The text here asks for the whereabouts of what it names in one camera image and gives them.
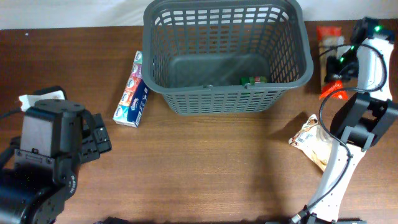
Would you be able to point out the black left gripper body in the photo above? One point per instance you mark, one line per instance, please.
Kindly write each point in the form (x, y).
(98, 142)

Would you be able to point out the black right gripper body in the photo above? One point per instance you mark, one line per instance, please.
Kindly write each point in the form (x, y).
(347, 67)

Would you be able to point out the red biscuit packet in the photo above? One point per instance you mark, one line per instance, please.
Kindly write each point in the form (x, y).
(329, 36)

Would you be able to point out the Knorr jar green lid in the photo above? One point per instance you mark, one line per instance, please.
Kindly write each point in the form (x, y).
(252, 80)

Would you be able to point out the beige snack wrapper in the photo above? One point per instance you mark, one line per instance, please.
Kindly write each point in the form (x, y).
(28, 101)

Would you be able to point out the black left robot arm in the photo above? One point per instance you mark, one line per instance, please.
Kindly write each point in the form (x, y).
(39, 170)

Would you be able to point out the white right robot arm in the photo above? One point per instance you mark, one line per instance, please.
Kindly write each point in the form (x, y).
(362, 120)

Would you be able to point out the Kleenex tissue multipack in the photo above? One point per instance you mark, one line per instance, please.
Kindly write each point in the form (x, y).
(133, 100)

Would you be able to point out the beige snack bag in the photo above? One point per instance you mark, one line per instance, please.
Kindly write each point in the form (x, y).
(314, 142)

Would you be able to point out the grey plastic basket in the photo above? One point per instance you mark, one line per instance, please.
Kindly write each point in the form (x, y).
(196, 52)

